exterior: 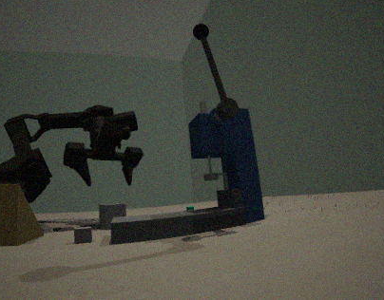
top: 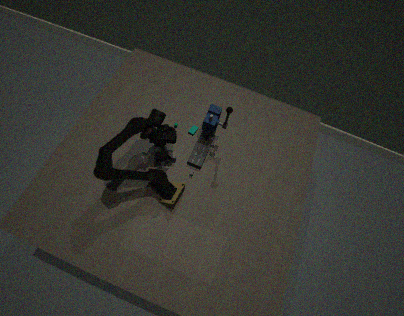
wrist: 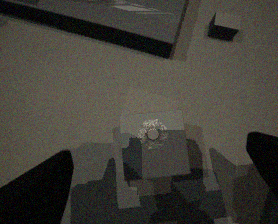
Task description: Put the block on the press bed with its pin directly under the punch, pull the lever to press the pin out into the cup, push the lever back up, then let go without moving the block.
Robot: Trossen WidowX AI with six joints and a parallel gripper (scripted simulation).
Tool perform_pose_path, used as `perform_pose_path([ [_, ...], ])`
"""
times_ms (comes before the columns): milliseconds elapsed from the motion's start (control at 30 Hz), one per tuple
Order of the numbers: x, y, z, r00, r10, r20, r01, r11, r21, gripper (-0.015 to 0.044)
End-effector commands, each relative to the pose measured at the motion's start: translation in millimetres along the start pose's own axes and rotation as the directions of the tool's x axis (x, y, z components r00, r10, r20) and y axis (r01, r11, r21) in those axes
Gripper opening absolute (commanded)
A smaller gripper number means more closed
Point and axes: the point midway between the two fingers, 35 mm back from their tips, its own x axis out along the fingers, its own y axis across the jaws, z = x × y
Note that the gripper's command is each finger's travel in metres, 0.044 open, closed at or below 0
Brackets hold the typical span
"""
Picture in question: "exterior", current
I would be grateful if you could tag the blue arbor press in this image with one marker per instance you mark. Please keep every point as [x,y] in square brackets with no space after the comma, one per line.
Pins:
[225,132]

